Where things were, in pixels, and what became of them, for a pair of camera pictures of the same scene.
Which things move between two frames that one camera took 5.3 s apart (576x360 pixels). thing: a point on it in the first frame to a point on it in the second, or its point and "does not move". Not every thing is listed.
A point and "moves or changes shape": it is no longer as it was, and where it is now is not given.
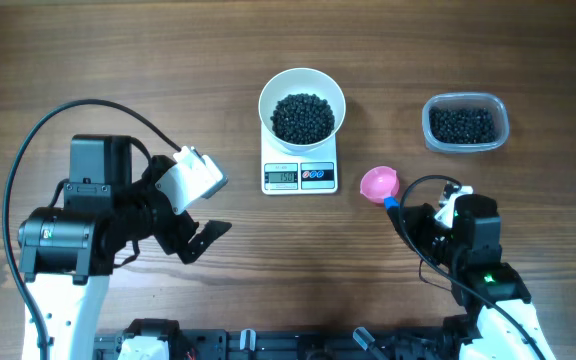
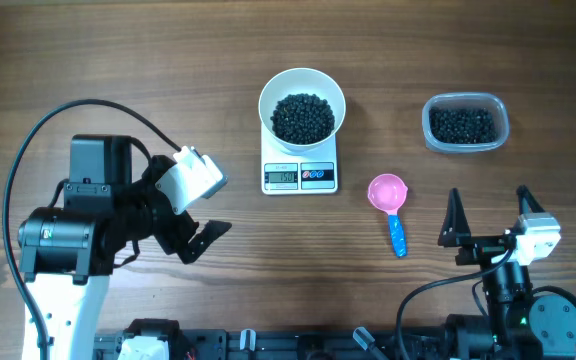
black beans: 462,125 does not move
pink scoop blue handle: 379,183 moves or changes shape
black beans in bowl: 303,119 does not move
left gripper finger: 211,231 does not move
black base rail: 301,343 does not move
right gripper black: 420,213 to 455,224
